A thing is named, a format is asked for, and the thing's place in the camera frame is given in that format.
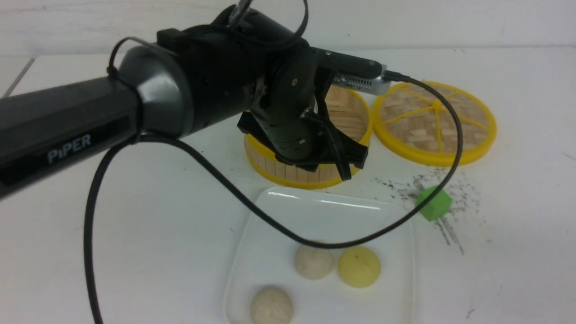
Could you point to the green cube block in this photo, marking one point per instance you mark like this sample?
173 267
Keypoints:
438 207

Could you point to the white steamed bun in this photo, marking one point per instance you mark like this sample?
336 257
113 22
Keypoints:
313 263

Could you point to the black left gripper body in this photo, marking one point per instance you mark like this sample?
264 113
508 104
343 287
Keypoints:
298 140

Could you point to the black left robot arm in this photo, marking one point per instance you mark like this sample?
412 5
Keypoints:
240 64

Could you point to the yellow steamed bun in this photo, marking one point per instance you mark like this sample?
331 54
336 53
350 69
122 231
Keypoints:
359 267

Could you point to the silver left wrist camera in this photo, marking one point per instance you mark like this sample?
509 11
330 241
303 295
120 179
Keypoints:
353 73

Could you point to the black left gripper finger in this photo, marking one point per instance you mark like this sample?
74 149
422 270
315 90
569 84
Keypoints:
335 153
308 167

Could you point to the white square plate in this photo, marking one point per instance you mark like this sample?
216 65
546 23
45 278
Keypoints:
265 257

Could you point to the woven bamboo steamer lid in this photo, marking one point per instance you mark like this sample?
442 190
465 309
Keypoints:
414 124

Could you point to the beige steamed bun front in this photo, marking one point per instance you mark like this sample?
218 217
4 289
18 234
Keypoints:
271 305

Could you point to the bamboo steamer basket yellow rim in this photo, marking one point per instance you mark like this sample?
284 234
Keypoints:
348 111

